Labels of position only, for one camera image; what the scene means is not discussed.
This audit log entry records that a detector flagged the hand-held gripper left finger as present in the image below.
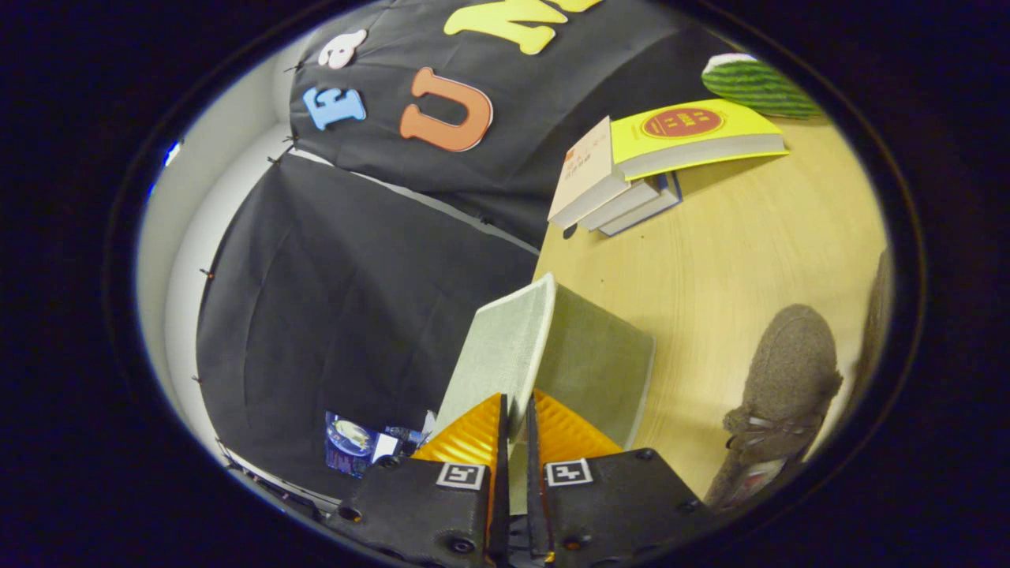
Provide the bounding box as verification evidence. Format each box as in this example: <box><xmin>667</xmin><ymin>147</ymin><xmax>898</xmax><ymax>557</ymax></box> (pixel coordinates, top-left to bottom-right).
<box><xmin>325</xmin><ymin>392</ymin><xmax>511</xmax><ymax>568</ymax></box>

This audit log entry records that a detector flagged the black backdrop cloth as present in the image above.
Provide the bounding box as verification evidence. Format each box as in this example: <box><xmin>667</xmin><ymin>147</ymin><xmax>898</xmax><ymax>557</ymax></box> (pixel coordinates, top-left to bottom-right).
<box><xmin>196</xmin><ymin>0</ymin><xmax>790</xmax><ymax>499</ymax></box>

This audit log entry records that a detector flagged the beige cover book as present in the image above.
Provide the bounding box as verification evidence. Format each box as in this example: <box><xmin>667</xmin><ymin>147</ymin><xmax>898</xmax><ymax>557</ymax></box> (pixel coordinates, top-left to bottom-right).
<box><xmin>548</xmin><ymin>116</ymin><xmax>632</xmax><ymax>230</ymax></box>

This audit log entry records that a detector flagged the yellow book with red label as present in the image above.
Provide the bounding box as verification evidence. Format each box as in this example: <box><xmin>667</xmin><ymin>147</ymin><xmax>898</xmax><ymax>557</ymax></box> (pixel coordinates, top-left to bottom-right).
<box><xmin>610</xmin><ymin>99</ymin><xmax>790</xmax><ymax>181</ymax></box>

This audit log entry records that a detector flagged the white stacked book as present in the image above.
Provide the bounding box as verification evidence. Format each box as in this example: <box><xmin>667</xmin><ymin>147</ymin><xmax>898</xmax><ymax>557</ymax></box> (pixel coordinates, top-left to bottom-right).
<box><xmin>578</xmin><ymin>177</ymin><xmax>662</xmax><ymax>232</ymax></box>

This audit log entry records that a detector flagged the blue-grey stacked book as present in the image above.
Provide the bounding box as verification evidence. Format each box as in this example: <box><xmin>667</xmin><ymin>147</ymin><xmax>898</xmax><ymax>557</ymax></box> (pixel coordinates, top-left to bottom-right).
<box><xmin>597</xmin><ymin>171</ymin><xmax>683</xmax><ymax>237</ymax></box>

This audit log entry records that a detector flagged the blue printed packet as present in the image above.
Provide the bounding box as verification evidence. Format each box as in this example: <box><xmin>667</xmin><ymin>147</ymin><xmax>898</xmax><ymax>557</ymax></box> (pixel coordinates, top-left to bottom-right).
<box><xmin>325</xmin><ymin>411</ymin><xmax>431</xmax><ymax>478</ymax></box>

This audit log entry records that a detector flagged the brown fuzzy shoe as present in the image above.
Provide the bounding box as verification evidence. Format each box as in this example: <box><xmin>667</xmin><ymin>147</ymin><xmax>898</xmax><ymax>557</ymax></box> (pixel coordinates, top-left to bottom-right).
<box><xmin>856</xmin><ymin>248</ymin><xmax>894</xmax><ymax>372</ymax></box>
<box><xmin>705</xmin><ymin>305</ymin><xmax>844</xmax><ymax>510</ymax></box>

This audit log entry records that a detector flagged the pale green fabric storage box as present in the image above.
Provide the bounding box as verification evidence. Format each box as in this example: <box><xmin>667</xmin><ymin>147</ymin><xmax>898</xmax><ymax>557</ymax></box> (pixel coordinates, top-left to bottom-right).
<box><xmin>430</xmin><ymin>272</ymin><xmax>657</xmax><ymax>518</ymax></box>

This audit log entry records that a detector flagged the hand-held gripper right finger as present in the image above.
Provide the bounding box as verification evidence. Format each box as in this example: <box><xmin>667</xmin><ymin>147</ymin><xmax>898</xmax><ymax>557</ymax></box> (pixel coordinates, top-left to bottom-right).
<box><xmin>525</xmin><ymin>389</ymin><xmax>715</xmax><ymax>568</ymax></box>

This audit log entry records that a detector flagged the watermelon slice plush pillow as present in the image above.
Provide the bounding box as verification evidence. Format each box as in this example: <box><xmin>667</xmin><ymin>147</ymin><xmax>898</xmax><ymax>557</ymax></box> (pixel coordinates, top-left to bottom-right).
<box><xmin>701</xmin><ymin>53</ymin><xmax>825</xmax><ymax>121</ymax></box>

